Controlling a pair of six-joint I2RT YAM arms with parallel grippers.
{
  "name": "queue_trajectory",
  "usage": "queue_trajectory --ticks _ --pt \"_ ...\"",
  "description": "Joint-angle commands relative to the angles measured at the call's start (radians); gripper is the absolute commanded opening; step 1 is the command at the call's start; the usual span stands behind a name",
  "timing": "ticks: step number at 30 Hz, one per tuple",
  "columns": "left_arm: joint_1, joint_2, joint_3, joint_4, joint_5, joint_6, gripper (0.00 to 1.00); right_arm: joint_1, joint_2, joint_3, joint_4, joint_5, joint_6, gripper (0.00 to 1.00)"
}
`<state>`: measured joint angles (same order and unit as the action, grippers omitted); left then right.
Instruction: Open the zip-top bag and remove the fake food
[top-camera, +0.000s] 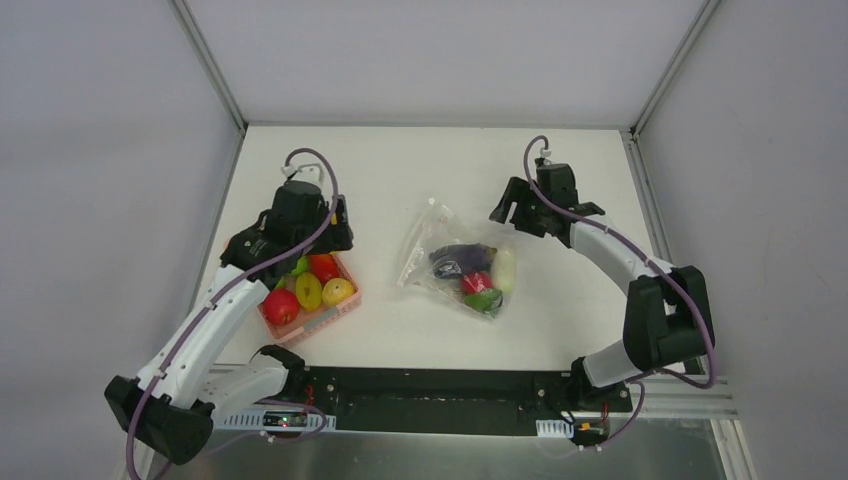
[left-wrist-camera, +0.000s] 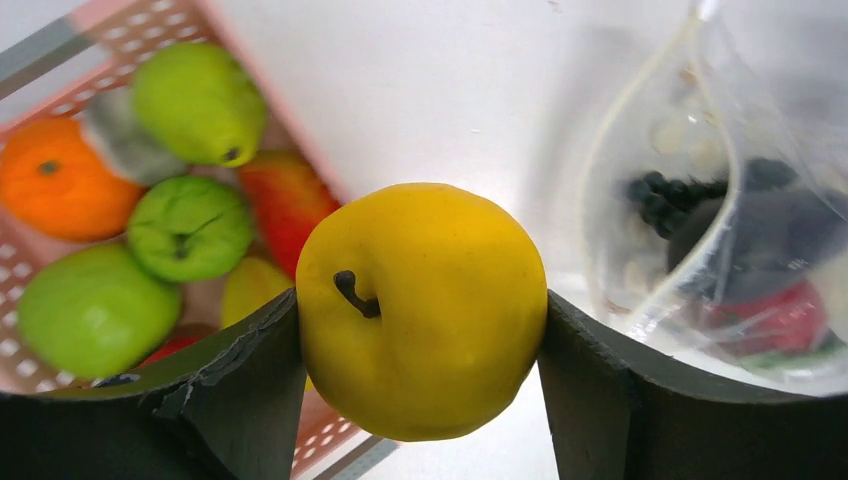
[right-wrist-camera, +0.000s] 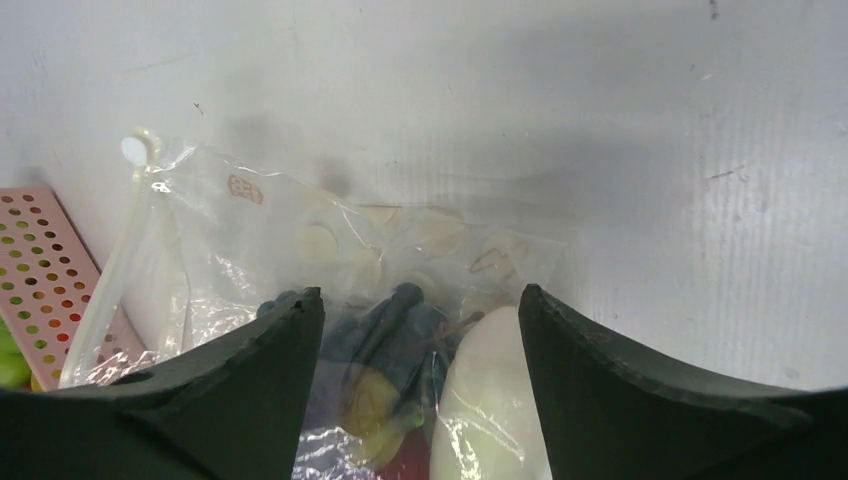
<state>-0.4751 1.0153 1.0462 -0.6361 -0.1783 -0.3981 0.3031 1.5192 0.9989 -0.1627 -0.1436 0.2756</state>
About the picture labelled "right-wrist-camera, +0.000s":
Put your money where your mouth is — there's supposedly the white fake radish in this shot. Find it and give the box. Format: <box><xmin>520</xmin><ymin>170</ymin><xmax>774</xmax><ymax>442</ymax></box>
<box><xmin>429</xmin><ymin>306</ymin><xmax>552</xmax><ymax>479</ymax></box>

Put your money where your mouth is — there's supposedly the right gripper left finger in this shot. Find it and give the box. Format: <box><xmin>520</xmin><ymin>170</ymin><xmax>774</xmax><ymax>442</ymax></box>
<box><xmin>1</xmin><ymin>287</ymin><xmax>325</xmax><ymax>479</ymax></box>

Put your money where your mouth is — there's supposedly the clear zip top bag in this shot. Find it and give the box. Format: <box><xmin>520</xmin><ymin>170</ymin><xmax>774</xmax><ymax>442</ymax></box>
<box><xmin>60</xmin><ymin>129</ymin><xmax>565</xmax><ymax>479</ymax></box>

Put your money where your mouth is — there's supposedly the pink plastic basket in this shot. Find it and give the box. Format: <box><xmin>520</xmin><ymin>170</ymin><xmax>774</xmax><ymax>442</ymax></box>
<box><xmin>0</xmin><ymin>187</ymin><xmax>148</xmax><ymax>392</ymax></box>

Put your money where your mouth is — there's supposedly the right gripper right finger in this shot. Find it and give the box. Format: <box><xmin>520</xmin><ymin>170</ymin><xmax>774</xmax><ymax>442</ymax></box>
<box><xmin>518</xmin><ymin>284</ymin><xmax>847</xmax><ymax>479</ymax></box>

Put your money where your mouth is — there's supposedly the large green fake apple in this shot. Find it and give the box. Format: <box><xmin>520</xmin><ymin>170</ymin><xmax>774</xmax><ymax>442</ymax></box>
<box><xmin>1</xmin><ymin>320</ymin><xmax>32</xmax><ymax>390</ymax></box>

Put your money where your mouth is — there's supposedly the purple fake eggplant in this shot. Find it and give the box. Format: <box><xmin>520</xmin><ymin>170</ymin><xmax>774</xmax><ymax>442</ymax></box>
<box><xmin>256</xmin><ymin>283</ymin><xmax>465</xmax><ymax>432</ymax></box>

